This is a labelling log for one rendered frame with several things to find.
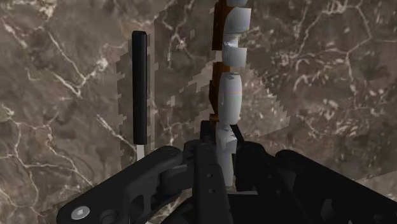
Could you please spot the white and brown segmented object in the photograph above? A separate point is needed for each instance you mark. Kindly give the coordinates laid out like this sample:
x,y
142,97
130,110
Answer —
x,y
230,96

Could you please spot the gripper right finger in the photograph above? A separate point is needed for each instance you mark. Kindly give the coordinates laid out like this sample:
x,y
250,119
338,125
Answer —
x,y
304,186

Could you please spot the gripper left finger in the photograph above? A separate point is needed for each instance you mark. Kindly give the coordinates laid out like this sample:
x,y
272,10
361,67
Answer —
x,y
204,173

